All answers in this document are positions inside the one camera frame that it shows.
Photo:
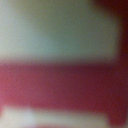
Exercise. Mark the yellow red snack box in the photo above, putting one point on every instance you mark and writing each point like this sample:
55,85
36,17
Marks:
63,83

